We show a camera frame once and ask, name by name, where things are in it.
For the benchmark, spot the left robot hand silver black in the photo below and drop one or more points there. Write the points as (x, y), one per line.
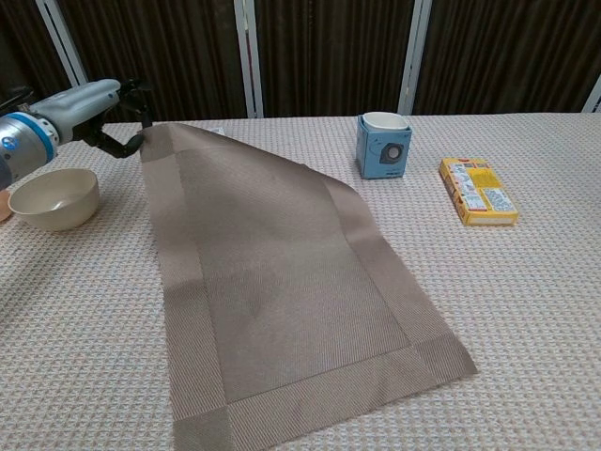
(80, 105)

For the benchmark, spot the beige round bowl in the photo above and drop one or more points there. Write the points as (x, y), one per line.
(56, 206)

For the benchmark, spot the brown woven placemat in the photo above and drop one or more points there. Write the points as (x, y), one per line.
(282, 258)

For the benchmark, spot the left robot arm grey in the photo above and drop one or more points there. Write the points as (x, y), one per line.
(19, 145)

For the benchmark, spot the brown egg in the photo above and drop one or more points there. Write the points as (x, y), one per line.
(4, 206)

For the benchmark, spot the dark pleated curtain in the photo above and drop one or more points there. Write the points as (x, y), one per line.
(328, 51)

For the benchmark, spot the blue speaker carton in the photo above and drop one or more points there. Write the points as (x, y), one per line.
(375, 160)

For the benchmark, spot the yellow flat carton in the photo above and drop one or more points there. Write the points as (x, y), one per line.
(483, 192)

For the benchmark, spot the beige woven tablecloth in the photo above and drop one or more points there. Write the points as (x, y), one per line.
(493, 305)

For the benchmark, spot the grey metal partition post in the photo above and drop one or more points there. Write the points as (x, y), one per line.
(414, 56)
(66, 51)
(249, 61)
(593, 96)

